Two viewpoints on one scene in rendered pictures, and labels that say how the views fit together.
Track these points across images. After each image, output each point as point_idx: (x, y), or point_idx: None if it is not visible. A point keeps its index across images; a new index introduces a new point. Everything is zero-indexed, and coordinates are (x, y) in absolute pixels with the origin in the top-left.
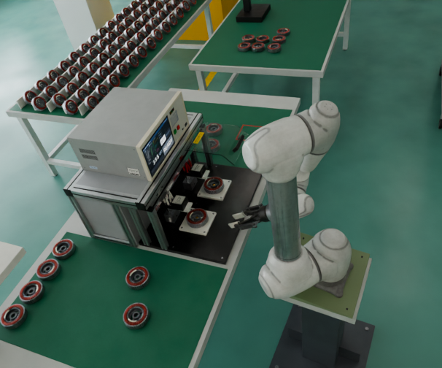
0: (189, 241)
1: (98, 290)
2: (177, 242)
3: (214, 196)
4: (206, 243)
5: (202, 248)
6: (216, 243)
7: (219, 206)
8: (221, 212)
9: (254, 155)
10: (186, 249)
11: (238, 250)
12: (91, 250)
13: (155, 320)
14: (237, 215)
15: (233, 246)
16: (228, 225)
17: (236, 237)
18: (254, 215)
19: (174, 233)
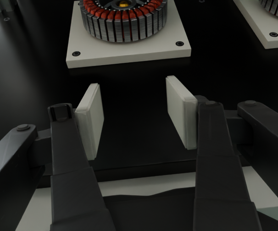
0: (34, 40)
1: None
2: (27, 19)
3: (263, 16)
4: (29, 83)
5: (2, 81)
6: (33, 114)
7: (233, 51)
8: (208, 65)
9: None
10: None
11: (20, 229)
12: None
13: None
14: (173, 91)
15: (47, 188)
16: (147, 116)
17: (107, 181)
18: (84, 212)
19: (61, 4)
